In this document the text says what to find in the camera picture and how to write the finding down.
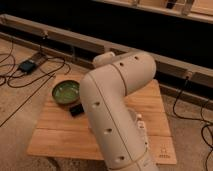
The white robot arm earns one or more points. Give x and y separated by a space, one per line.
102 92

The black rectangular block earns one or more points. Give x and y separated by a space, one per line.
76 110

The green bowl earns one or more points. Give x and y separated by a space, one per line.
66 92

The wooden table board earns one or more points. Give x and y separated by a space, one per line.
58 134

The long wooden rail frame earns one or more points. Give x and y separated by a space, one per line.
64 43

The black power adapter box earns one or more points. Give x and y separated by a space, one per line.
27 66

